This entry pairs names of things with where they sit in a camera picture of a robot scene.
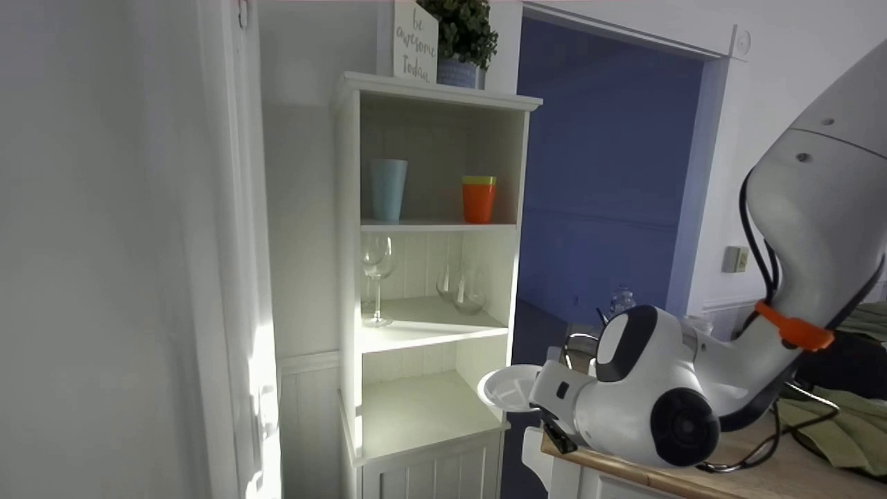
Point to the white lettered sign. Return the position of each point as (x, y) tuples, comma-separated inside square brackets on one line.
[(414, 44)]

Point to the black bag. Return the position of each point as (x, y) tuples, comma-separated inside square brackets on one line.
[(855, 364)]

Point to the potted green plant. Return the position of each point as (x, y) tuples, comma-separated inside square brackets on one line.
[(462, 31)]

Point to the green cloth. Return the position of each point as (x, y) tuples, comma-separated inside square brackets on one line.
[(850, 433)]

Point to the orange cup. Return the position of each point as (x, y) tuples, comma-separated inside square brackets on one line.
[(479, 206)]

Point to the green cup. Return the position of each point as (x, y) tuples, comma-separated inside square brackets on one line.
[(479, 182)]

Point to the light blue cup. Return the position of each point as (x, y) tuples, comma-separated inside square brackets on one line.
[(390, 189)]

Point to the white shelf cabinet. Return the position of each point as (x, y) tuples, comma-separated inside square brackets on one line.
[(435, 417)]

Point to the tall clear wine glass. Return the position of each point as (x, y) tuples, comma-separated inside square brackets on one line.
[(378, 266)]

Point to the small clear glass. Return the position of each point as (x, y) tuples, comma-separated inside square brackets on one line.
[(444, 285), (469, 297)]

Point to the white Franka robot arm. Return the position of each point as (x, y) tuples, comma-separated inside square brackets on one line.
[(834, 212)]

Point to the white wall socket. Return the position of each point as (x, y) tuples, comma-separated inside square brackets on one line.
[(737, 259)]

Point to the white door frame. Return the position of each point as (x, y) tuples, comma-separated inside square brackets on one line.
[(701, 184)]

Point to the white bowl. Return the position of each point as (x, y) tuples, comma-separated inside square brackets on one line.
[(508, 385)]

